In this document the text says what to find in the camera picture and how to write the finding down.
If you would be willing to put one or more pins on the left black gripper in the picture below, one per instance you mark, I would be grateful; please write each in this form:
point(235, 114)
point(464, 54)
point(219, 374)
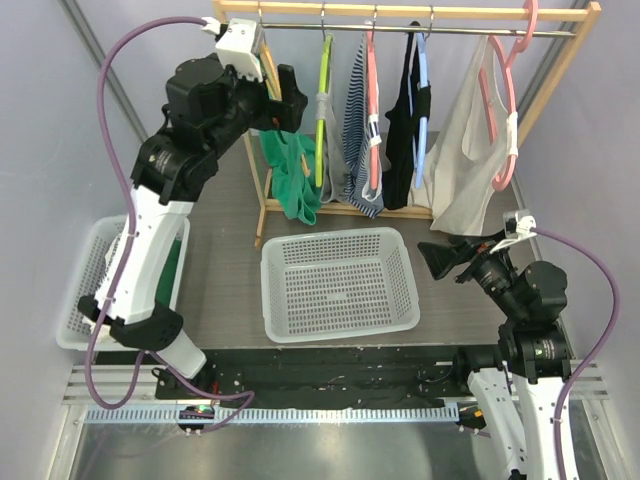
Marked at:
point(283, 115)

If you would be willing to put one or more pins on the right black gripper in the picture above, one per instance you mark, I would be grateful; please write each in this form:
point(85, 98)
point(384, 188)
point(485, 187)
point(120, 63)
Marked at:
point(467, 260)

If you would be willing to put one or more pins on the yellow hanger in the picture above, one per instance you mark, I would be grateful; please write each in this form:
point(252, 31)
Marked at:
point(270, 70)

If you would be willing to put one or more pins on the green tank top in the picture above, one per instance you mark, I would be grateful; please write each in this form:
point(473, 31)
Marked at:
point(291, 157)

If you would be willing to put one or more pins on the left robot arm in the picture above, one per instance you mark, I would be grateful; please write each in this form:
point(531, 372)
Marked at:
point(209, 107)

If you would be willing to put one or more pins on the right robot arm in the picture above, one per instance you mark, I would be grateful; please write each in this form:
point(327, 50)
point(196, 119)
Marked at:
point(517, 381)

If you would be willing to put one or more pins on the lime green hanger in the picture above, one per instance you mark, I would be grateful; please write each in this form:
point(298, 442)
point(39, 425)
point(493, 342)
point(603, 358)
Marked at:
point(322, 101)

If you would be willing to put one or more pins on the blue striped tank top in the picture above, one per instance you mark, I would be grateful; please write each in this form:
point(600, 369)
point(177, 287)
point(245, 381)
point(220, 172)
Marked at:
point(356, 139)

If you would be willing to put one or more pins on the pink hanger middle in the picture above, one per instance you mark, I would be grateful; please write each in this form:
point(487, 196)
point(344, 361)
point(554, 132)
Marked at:
point(372, 100)

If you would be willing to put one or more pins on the pink hanger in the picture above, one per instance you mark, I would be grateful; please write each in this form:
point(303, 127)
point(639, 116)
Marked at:
point(506, 61)
point(372, 100)

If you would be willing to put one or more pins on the white tank top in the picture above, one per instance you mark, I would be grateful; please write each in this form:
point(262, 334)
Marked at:
point(473, 146)

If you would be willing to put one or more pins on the grey tank top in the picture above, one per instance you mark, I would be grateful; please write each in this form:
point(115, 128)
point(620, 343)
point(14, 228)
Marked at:
point(337, 171)

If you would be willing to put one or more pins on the black tank top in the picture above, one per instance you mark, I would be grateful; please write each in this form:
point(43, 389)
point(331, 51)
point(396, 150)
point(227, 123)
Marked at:
point(398, 179)

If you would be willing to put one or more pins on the light blue hanger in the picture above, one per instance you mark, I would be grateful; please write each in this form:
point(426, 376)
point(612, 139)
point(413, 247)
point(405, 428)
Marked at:
point(421, 99)

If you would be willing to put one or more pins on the pink hanger right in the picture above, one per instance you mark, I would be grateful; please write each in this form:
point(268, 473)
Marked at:
point(506, 61)

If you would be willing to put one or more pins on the white centre basket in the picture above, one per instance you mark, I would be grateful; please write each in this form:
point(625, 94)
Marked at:
point(336, 285)

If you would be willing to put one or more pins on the white basket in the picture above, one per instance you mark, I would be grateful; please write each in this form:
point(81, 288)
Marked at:
point(336, 285)
point(74, 329)

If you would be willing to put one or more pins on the dark green garment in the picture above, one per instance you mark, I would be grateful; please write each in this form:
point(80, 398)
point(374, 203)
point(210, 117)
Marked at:
point(167, 278)

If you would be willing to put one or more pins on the wooden clothes rack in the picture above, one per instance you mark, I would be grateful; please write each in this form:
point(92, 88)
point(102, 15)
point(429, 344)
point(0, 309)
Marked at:
point(576, 23)

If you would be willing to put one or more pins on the white left basket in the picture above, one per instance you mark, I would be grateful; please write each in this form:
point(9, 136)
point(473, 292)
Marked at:
point(74, 329)

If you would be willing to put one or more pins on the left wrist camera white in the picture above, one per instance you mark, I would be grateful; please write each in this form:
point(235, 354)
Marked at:
point(238, 46)

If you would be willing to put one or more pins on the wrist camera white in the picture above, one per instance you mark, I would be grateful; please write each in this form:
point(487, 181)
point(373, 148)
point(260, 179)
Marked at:
point(518, 227)
point(238, 46)

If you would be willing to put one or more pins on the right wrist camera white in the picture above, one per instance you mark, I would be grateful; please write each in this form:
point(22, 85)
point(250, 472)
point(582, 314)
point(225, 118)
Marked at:
point(518, 227)

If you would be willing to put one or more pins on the white slotted cable duct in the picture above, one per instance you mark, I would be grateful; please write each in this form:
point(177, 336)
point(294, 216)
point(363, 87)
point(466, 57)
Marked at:
point(201, 414)

